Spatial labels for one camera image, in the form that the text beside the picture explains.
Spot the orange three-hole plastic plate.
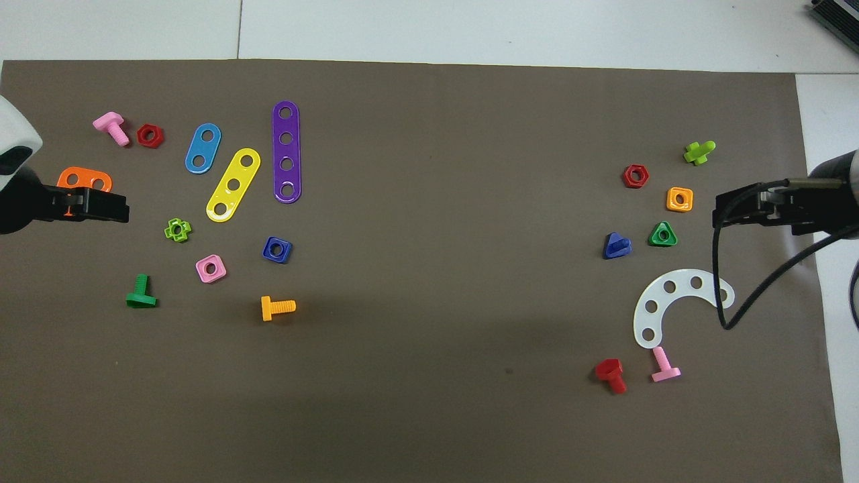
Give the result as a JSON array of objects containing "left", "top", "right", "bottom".
[{"left": 57, "top": 166, "right": 113, "bottom": 195}]

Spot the brown table mat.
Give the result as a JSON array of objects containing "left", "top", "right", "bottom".
[{"left": 0, "top": 59, "right": 845, "bottom": 483}]

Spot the blue two-hole plastic plate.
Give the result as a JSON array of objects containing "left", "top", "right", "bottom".
[{"left": 185, "top": 123, "right": 222, "bottom": 174}]

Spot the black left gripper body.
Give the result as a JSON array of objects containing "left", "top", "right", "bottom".
[{"left": 0, "top": 166, "right": 76, "bottom": 235}]

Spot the dark ribbed metal device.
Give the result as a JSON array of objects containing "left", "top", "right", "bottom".
[{"left": 809, "top": 0, "right": 859, "bottom": 38}]

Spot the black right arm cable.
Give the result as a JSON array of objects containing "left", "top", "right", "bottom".
[{"left": 713, "top": 178, "right": 859, "bottom": 331}]

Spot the red hex-head plastic screw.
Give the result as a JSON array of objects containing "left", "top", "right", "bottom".
[{"left": 595, "top": 358, "right": 628, "bottom": 395}]

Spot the pink plastic screw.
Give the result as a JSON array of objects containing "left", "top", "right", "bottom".
[
  {"left": 650, "top": 346, "right": 682, "bottom": 383},
  {"left": 93, "top": 111, "right": 131, "bottom": 147}
]

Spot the lime cross-head plastic screw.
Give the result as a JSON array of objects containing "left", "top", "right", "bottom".
[{"left": 683, "top": 140, "right": 717, "bottom": 166}]

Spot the pink square plastic nut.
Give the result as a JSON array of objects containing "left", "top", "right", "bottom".
[{"left": 195, "top": 254, "right": 228, "bottom": 284}]

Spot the purple four-hole plastic plate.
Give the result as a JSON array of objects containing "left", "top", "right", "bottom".
[{"left": 272, "top": 101, "right": 303, "bottom": 204}]

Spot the green plastic screw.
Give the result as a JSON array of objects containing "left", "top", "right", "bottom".
[{"left": 125, "top": 274, "right": 158, "bottom": 309}]

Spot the blue square plastic nut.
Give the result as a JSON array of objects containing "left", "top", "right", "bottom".
[{"left": 262, "top": 236, "right": 293, "bottom": 264}]

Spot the yellow three-hole plastic plate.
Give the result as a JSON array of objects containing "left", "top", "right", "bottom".
[{"left": 206, "top": 148, "right": 261, "bottom": 223}]

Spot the orange plastic screw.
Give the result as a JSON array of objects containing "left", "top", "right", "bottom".
[{"left": 260, "top": 296, "right": 297, "bottom": 322}]

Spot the white curved five-hole plate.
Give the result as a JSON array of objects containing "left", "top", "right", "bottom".
[{"left": 633, "top": 269, "right": 736, "bottom": 350}]

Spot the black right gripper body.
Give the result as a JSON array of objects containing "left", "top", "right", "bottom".
[{"left": 758, "top": 180, "right": 833, "bottom": 237}]

